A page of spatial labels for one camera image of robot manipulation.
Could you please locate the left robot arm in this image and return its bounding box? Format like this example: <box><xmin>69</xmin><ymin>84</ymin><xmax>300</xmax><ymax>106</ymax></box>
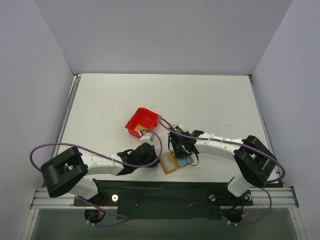
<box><xmin>40</xmin><ymin>142</ymin><xmax>160</xmax><ymax>206</ymax></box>

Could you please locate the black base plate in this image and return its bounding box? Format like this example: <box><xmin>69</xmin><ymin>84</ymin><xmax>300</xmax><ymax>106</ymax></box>
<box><xmin>74</xmin><ymin>180</ymin><xmax>253</xmax><ymax>220</ymax></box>

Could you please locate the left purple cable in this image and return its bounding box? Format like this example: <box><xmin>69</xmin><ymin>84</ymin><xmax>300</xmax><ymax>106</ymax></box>
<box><xmin>29</xmin><ymin>128</ymin><xmax>164</xmax><ymax>227</ymax></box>

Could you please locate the aluminium frame rail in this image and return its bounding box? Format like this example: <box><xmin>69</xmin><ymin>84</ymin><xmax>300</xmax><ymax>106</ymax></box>
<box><xmin>31</xmin><ymin>187</ymin><xmax>300</xmax><ymax>209</ymax></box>

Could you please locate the red plastic bin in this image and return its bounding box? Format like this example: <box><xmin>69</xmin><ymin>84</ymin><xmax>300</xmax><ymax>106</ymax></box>
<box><xmin>125</xmin><ymin>107</ymin><xmax>160</xmax><ymax>139</ymax></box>

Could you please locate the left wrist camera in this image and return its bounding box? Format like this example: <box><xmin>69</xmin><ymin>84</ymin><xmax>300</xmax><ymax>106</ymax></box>
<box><xmin>139</xmin><ymin>131</ymin><xmax>155</xmax><ymax>145</ymax></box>

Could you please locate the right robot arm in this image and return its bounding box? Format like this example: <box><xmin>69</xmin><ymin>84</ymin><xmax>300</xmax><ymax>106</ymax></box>
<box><xmin>169</xmin><ymin>124</ymin><xmax>277</xmax><ymax>205</ymax></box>

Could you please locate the orange credit card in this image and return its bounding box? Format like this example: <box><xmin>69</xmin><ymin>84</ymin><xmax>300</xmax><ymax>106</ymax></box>
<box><xmin>134</xmin><ymin>124</ymin><xmax>146</xmax><ymax>134</ymax></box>
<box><xmin>161</xmin><ymin>153</ymin><xmax>178</xmax><ymax>172</ymax></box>

